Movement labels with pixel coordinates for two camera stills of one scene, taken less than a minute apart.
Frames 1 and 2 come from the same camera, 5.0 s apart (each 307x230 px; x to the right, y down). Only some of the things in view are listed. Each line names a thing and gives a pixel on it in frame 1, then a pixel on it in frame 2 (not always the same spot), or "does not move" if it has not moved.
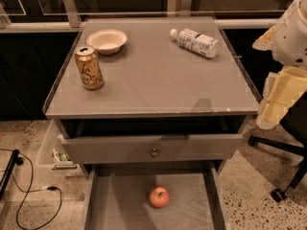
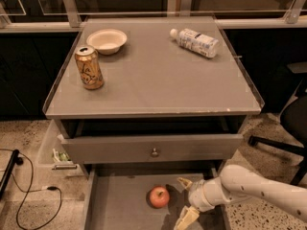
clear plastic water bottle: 200,43 does not move
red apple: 159,196 does not move
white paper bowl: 106,41 does not move
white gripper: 292,38 -> 196,195
